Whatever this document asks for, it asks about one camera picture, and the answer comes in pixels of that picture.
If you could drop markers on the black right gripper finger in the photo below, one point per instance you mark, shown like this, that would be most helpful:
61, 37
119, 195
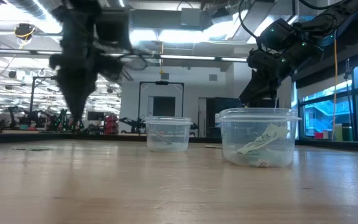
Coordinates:
267, 88
253, 87

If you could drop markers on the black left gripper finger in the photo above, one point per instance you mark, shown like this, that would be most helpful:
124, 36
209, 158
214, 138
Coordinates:
68, 93
81, 93

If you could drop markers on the clear plastic container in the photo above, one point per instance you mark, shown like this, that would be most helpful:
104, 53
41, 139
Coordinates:
259, 137
168, 133

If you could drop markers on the black background robot arm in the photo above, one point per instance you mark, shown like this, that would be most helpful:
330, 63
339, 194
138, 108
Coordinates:
134, 123
61, 121

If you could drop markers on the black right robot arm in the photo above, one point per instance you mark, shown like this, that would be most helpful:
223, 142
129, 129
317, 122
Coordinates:
337, 18

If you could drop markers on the black monitor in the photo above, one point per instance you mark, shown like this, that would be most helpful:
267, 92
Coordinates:
95, 115

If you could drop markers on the black cabinet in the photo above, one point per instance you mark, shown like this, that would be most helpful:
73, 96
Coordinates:
228, 102

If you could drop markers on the red bin stack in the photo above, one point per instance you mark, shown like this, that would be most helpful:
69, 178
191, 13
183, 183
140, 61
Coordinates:
111, 124

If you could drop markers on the black round ceiling fixture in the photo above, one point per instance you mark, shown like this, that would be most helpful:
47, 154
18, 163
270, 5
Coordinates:
24, 30

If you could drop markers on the long light bar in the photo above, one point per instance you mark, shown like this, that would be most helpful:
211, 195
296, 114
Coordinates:
197, 57

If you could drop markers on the small red box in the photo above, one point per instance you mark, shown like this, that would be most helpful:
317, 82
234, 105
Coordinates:
319, 135

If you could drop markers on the light green cup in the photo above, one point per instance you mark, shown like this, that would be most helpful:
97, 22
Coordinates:
337, 132

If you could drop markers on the grey ceiling unit box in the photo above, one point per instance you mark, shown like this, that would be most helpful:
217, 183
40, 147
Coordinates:
192, 17

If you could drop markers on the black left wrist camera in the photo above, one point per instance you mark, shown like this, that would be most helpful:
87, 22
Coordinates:
113, 28

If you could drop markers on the black aluminium table frame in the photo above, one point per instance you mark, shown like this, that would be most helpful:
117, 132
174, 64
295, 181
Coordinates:
73, 137

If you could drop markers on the black gantry frame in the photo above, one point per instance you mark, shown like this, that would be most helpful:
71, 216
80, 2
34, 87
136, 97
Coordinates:
162, 82

